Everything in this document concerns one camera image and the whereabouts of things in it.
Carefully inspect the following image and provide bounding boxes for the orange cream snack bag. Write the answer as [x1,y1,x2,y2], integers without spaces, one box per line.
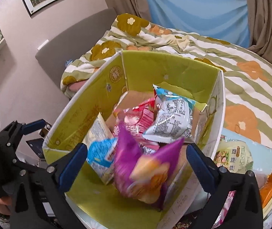
[259,172,272,218]

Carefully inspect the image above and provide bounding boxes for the green cartoon snack bag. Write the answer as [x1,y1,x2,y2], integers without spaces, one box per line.
[213,135,253,174]

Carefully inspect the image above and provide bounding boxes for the blue cream snack bag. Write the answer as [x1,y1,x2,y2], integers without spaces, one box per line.
[82,113,117,185]

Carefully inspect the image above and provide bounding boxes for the purple snack bag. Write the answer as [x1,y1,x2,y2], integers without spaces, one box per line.
[113,122,184,210]

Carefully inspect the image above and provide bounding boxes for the blue white snack bag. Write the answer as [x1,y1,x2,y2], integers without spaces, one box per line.
[143,85,196,144]

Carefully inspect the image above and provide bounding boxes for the pink snack bag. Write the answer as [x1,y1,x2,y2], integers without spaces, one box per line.
[113,98,160,154]

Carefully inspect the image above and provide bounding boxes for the person left hand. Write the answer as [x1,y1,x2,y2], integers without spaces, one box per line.
[0,196,12,216]

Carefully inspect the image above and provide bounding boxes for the daisy print tablecloth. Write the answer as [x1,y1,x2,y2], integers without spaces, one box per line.
[222,128,272,188]

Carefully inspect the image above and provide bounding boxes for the striped floral duvet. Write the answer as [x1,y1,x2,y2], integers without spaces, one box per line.
[60,14,272,148]

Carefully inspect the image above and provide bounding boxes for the pink pillow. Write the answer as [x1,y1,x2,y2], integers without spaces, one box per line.
[68,80,87,92]

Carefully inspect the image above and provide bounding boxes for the grey headboard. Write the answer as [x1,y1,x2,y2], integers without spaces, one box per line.
[35,8,117,87]

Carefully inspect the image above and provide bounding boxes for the blue window cloth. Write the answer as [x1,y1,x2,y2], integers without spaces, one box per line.
[147,0,250,48]

